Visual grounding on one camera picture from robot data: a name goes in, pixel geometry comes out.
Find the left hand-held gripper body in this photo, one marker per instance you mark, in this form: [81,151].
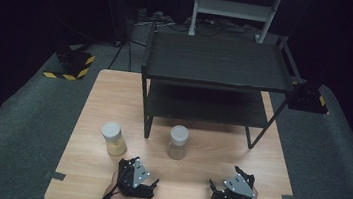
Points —
[141,176]

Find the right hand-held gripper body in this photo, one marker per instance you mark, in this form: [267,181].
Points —
[238,185]

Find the jar of yellow powder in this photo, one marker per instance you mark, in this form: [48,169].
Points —
[114,141]

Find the clear jar with white lid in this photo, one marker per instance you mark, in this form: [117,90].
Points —
[178,143]

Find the black two-tier shelf rack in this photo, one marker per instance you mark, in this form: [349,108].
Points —
[215,62]

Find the black yellow striped stand base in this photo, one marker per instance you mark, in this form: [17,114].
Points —
[308,99]
[74,64]

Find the white metal stand frame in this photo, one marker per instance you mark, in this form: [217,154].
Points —
[233,9]

